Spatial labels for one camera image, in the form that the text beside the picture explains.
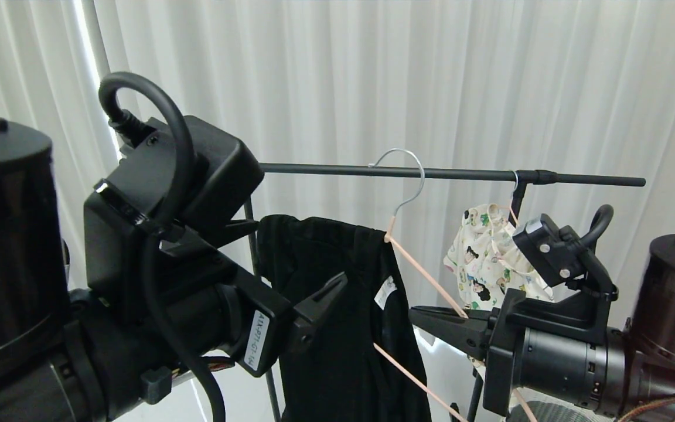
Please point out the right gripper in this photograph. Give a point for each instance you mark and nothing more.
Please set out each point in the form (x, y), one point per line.
(566, 363)

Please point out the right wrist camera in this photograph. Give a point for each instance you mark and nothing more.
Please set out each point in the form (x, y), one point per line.
(542, 252)

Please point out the cream printed garment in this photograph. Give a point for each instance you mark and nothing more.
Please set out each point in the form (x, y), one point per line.
(484, 258)

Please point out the black clothes rack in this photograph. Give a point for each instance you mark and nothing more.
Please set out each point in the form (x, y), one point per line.
(460, 173)

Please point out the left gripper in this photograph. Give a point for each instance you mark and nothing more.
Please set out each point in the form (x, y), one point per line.
(255, 328)

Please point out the white laundry basket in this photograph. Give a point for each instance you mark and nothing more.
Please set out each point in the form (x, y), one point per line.
(566, 413)

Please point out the pink clothes hanger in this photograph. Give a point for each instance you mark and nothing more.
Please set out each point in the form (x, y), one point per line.
(425, 275)
(514, 214)

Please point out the white curtain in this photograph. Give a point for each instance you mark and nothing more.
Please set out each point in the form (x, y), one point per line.
(372, 76)

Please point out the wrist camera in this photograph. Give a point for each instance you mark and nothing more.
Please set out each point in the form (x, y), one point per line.
(214, 164)
(542, 252)

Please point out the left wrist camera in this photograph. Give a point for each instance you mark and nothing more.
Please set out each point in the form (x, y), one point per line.
(214, 164)

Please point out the black garment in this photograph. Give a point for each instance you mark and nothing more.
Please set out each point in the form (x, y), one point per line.
(337, 351)

